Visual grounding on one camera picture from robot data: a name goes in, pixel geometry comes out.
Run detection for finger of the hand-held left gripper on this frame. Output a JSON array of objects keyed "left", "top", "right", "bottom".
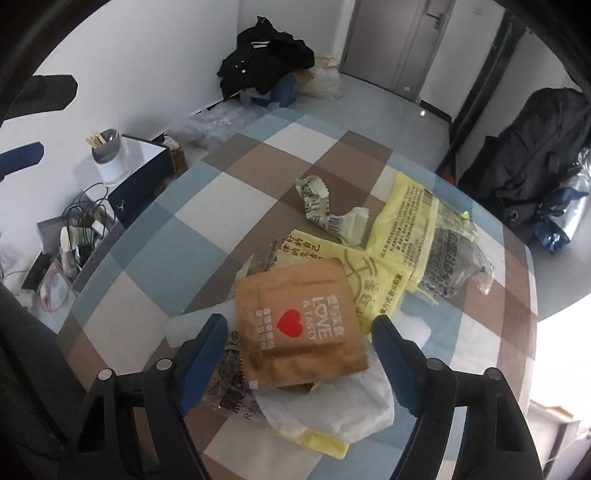
[
  {"left": 0, "top": 142, "right": 45, "bottom": 182},
  {"left": 14, "top": 74, "right": 78, "bottom": 112}
]

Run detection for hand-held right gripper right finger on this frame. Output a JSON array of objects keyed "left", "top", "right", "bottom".
[{"left": 369, "top": 315, "right": 532, "bottom": 480}]

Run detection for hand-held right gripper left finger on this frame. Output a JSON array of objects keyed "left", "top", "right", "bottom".
[{"left": 76, "top": 313, "right": 241, "bottom": 480}]

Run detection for yellow plastic bag green logo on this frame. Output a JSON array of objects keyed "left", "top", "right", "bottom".
[{"left": 272, "top": 228, "right": 416, "bottom": 342}]

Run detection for brown paper packet red heart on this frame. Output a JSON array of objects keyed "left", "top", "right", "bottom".
[{"left": 233, "top": 257, "right": 370, "bottom": 391}]

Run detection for clear wrapper brown print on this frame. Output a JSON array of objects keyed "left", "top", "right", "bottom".
[{"left": 203, "top": 330, "right": 264, "bottom": 421}]

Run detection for white plastic bag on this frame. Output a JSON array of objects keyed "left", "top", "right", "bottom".
[{"left": 256, "top": 364, "right": 395, "bottom": 446}]

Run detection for white utensil holder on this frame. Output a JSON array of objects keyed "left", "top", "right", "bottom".
[{"left": 92, "top": 129, "right": 130, "bottom": 186}]

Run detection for plain yellow plastic bag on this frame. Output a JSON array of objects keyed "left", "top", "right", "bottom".
[{"left": 277, "top": 429, "right": 349, "bottom": 460}]

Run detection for navy box white lid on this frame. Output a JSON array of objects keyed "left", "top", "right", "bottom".
[{"left": 107, "top": 134, "right": 174, "bottom": 229}]

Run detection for clear wrapper dark print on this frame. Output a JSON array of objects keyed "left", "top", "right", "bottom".
[{"left": 418, "top": 203, "right": 492, "bottom": 303}]

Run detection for yellow printed plastic bag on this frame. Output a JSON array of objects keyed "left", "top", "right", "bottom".
[{"left": 369, "top": 172, "right": 476, "bottom": 296}]

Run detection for small brown cardboard box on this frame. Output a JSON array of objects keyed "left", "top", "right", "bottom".
[{"left": 164, "top": 136, "right": 188, "bottom": 181}]

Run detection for clear plastic bags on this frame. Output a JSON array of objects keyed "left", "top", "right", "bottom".
[{"left": 178, "top": 104, "right": 273, "bottom": 148}]

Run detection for crumpled white green wrapper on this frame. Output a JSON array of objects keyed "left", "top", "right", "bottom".
[{"left": 294, "top": 175, "right": 372, "bottom": 245}]

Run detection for black jacket pile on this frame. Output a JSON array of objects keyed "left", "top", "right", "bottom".
[{"left": 217, "top": 17, "right": 315, "bottom": 100}]

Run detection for blue silver foil bag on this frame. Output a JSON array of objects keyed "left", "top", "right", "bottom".
[{"left": 536, "top": 150, "right": 591, "bottom": 252}]

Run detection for checked tablecloth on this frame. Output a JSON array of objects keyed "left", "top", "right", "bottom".
[{"left": 56, "top": 108, "right": 539, "bottom": 480}]

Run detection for blue cardboard box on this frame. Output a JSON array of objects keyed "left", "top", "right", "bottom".
[{"left": 240, "top": 74, "right": 301, "bottom": 108}]

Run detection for black coat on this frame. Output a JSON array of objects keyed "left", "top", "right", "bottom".
[{"left": 459, "top": 88, "right": 591, "bottom": 245}]

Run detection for cream tote bag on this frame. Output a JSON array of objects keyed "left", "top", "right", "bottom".
[{"left": 300, "top": 55, "right": 342, "bottom": 100}]

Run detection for grey door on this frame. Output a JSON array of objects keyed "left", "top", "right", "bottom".
[{"left": 339, "top": 0, "right": 448, "bottom": 97}]

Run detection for black cables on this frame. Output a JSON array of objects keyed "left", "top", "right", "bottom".
[{"left": 62, "top": 182, "right": 116, "bottom": 232}]

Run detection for red cable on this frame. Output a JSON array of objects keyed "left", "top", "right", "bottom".
[{"left": 39, "top": 268, "right": 75, "bottom": 315}]

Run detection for black sliding door frame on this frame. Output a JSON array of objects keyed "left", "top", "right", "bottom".
[{"left": 436, "top": 14, "right": 527, "bottom": 185}]

